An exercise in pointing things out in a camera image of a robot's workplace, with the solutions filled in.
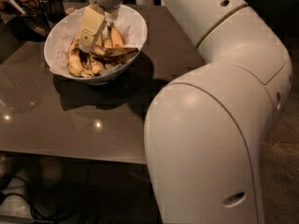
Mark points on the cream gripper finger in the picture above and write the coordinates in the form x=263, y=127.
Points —
x=92, y=20

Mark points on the dark spotted top banana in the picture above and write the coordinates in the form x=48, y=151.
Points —
x=118, y=55

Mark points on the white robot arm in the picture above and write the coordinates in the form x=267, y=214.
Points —
x=204, y=130

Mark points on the green-stemmed middle banana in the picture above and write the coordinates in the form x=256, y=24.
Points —
x=99, y=41

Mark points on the small green-yellow banana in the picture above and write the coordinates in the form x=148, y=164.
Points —
x=108, y=42

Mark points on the white bowl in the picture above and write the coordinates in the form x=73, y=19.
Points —
x=134, y=25

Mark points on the orange-yellow right banana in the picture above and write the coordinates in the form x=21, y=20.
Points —
x=115, y=35

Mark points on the long left spotted banana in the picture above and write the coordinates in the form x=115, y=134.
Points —
x=78, y=62

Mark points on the black mesh pen cup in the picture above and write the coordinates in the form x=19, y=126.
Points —
x=54, y=10

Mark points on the dark tray with clutter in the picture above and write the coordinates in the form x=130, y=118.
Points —
x=27, y=19

